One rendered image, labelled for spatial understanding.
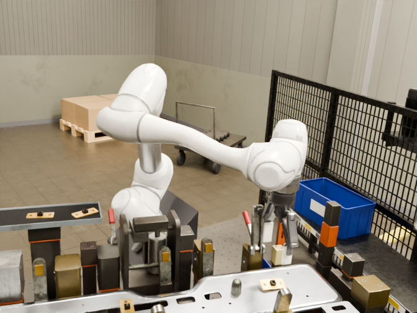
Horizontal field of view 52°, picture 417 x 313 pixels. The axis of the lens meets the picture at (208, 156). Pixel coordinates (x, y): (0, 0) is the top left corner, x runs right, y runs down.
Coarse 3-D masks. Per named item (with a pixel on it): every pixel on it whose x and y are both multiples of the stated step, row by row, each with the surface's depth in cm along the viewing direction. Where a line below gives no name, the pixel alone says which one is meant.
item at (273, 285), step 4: (260, 280) 138; (264, 280) 139; (268, 280) 139; (272, 280) 138; (276, 280) 140; (280, 280) 140; (268, 284) 138; (272, 284) 137; (276, 284) 138; (280, 284) 139; (284, 284) 139; (264, 288) 136; (268, 288) 136; (272, 288) 137; (276, 288) 137; (280, 288) 138
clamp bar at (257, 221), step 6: (258, 204) 148; (252, 210) 147; (258, 210) 144; (252, 216) 147; (258, 216) 148; (252, 222) 148; (258, 222) 148; (252, 228) 148; (258, 228) 148; (252, 234) 148; (258, 234) 149; (252, 240) 148; (258, 240) 149
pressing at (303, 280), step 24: (192, 288) 135; (216, 288) 136; (312, 288) 140; (0, 312) 120; (24, 312) 120; (48, 312) 121; (72, 312) 122; (144, 312) 123; (168, 312) 124; (192, 312) 125; (216, 312) 125; (240, 312) 126; (264, 312) 127
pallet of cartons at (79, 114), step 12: (84, 96) 693; (96, 96) 699; (108, 96) 705; (72, 108) 646; (84, 108) 616; (96, 108) 615; (60, 120) 675; (72, 120) 653; (84, 120) 622; (72, 132) 651; (84, 132) 621; (96, 132) 670
